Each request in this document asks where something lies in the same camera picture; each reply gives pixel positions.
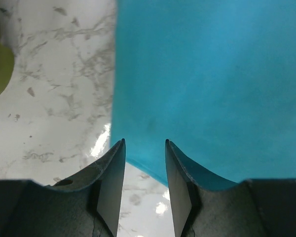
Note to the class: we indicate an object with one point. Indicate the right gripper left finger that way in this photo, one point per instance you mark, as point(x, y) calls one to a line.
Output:
point(86, 204)

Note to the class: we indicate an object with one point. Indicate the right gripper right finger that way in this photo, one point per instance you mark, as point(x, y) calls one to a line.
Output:
point(205, 204)

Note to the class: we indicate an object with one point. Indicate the teal t shirt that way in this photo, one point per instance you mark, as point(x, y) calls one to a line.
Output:
point(216, 77)

